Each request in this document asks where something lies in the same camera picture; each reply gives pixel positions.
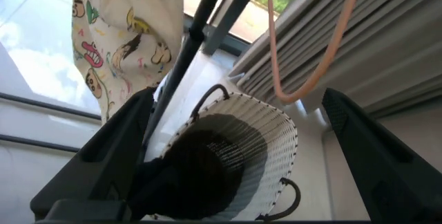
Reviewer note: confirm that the white laundry basket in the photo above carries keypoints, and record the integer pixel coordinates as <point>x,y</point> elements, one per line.
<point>269,120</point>

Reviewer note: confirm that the pink clothes hanger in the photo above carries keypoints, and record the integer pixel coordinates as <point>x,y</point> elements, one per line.
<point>273,44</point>

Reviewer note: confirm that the black garment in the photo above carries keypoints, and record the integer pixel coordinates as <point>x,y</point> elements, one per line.
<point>200,175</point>

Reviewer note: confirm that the cream printed garment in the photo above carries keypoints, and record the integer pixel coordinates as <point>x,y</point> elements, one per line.
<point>121,27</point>

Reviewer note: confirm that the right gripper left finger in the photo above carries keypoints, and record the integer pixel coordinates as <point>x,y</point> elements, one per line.
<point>103,161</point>

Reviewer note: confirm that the black clothes rack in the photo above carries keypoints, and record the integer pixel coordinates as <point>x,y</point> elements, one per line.
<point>188,44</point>

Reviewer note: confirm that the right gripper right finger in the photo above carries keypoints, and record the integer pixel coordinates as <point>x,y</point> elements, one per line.
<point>390,168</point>

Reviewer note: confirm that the window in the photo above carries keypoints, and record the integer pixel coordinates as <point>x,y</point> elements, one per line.
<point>238,2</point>

